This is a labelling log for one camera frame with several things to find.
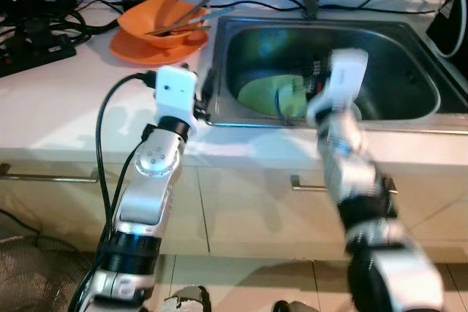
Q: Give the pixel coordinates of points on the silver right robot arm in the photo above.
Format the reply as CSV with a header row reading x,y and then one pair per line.
x,y
358,180

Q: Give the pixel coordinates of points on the silver metal fork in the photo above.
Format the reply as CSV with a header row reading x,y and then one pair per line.
x,y
186,12

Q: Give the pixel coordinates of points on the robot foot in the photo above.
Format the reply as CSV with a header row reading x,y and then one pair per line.
x,y
186,301
292,306

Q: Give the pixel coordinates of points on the black power strip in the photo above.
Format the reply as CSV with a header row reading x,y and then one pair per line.
x,y
29,52

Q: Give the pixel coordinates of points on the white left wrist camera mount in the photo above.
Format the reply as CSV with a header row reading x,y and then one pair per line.
x,y
175,93

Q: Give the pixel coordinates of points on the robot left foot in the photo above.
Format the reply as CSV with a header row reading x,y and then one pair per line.
x,y
186,301

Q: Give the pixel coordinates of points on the stainless steel sink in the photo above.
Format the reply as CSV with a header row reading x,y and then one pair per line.
x,y
395,71

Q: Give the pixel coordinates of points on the orange plastic plate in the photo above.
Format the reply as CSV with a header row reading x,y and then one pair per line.
x,y
128,51

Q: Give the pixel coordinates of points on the orange plastic bowl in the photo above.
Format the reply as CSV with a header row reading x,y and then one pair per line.
x,y
164,18

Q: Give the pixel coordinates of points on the pale green plate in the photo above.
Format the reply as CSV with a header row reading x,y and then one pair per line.
x,y
259,96

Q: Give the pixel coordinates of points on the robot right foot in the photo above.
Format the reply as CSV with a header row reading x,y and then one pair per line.
x,y
292,306

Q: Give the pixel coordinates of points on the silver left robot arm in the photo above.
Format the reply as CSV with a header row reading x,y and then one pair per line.
x,y
150,180

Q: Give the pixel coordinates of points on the large black appliance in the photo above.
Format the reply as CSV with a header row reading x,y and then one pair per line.
x,y
441,38

